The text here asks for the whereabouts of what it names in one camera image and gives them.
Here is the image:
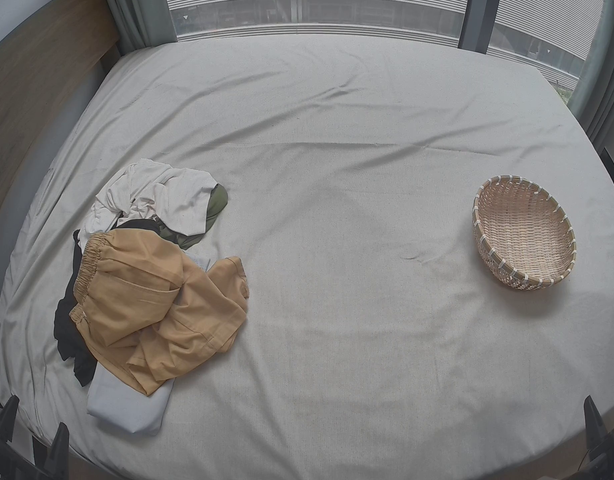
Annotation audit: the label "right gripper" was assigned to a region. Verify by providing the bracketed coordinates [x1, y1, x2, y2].
[584, 370, 614, 480]

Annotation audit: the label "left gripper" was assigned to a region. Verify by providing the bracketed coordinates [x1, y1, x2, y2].
[0, 395, 71, 480]

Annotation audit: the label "tan shorts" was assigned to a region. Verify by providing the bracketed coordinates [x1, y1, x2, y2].
[69, 229, 251, 396]

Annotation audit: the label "pale blue garment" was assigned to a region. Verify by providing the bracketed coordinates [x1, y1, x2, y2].
[87, 255, 210, 436]

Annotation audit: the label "black garment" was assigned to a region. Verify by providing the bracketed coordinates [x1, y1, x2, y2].
[53, 218, 160, 388]

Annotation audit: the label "round woven basket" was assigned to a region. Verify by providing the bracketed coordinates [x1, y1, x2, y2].
[471, 174, 577, 292]

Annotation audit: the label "white garment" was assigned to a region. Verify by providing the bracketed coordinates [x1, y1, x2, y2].
[76, 159, 220, 246]

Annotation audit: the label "olive green garment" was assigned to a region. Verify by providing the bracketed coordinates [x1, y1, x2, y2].
[157, 184, 230, 251]

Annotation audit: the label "bed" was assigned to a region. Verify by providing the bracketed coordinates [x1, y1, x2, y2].
[0, 0, 614, 480]

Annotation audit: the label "grey-green curtain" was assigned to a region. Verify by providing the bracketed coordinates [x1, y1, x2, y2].
[569, 0, 614, 144]
[98, 0, 178, 60]

